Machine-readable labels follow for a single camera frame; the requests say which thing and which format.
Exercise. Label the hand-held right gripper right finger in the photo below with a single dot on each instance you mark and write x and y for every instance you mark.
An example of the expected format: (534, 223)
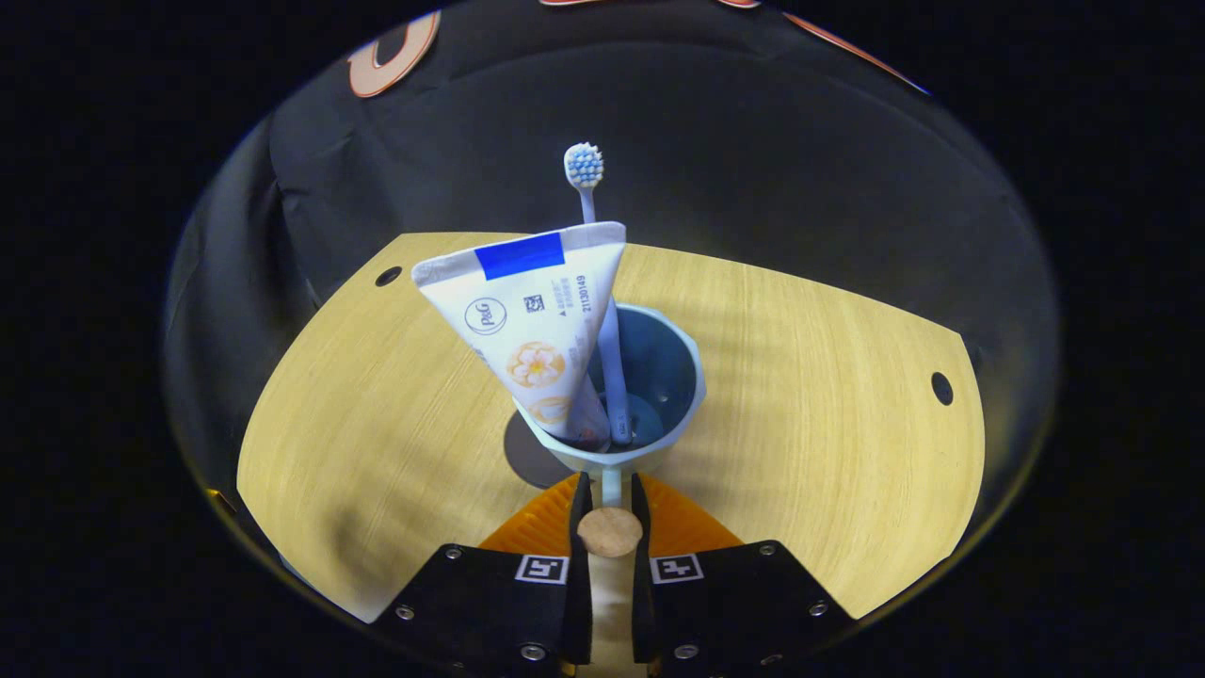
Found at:
(734, 612)

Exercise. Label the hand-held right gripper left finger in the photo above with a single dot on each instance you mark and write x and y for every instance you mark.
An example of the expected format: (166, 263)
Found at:
(499, 612)

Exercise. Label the dark brown round coaster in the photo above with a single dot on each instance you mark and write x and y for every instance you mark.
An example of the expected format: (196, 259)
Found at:
(522, 457)

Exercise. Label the light blue cup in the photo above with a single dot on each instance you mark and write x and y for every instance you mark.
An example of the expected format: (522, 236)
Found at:
(664, 372)

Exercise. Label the white toothbrush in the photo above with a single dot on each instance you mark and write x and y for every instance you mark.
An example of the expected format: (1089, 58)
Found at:
(614, 377)

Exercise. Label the white toothpaste tube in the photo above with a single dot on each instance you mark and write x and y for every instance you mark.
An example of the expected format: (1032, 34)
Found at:
(527, 311)

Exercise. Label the wooden desktop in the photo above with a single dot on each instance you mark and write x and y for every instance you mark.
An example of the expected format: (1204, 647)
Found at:
(800, 424)

